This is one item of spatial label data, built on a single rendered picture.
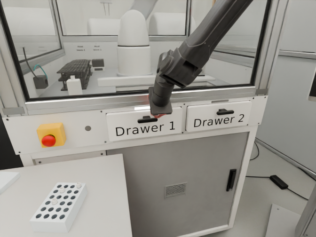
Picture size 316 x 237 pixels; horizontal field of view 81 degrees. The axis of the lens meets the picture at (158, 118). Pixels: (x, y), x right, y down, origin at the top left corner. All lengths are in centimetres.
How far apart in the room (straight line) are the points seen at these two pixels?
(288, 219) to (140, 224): 103
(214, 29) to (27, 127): 65
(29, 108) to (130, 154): 40
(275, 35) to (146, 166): 74
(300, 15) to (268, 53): 135
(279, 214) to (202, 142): 97
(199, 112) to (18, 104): 64
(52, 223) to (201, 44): 53
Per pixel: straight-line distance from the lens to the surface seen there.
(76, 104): 70
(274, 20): 89
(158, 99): 56
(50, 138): 69
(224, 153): 99
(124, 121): 70
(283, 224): 165
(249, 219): 163
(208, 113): 79
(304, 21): 219
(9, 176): 78
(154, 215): 110
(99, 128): 73
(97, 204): 59
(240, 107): 86
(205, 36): 44
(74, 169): 73
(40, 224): 57
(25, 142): 80
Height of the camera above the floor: 119
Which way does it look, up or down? 25 degrees down
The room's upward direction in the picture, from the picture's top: straight up
